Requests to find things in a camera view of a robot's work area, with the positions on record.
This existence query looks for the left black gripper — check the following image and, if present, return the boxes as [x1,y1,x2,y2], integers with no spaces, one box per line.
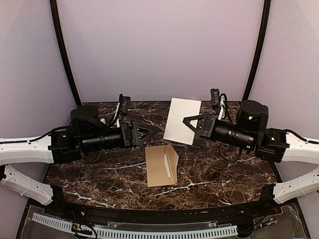
[81,120,159,153]

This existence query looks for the beige ornate letter sheet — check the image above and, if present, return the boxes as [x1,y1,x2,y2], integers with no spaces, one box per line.
[164,154,172,178]

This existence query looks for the brown paper envelope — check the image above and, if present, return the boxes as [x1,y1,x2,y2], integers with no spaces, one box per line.
[145,144,179,187]

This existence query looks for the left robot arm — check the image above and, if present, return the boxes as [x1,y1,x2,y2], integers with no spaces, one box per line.
[0,105,159,217]

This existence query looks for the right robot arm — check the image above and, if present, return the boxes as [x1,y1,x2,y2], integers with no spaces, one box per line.
[183,100,319,216]

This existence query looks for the black front table rail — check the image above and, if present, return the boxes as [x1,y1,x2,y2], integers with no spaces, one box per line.
[47,186,280,224]

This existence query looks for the right black corner post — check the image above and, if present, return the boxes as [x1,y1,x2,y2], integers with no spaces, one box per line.
[242,0,271,101]

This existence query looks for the black corner post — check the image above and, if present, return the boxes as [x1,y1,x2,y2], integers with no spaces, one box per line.
[242,0,271,101]
[49,0,81,106]

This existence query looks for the white slotted cable duct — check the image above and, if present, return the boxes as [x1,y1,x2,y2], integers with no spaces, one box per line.
[31,213,238,239]

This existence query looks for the left black corner post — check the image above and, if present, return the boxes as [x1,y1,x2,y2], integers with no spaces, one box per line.
[49,0,81,106]

